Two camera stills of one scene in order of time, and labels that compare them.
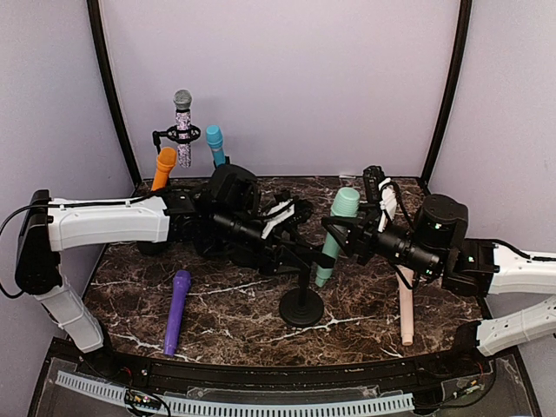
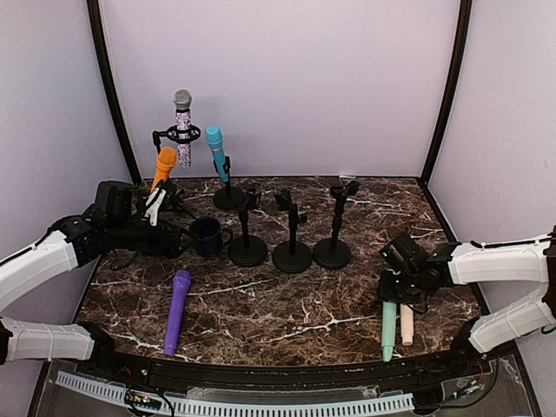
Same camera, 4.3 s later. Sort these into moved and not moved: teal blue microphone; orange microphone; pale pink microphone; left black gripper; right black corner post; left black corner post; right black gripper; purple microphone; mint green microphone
Moved: left black gripper; mint green microphone; right black gripper
Not moved: pale pink microphone; orange microphone; left black corner post; teal blue microphone; right black corner post; purple microphone
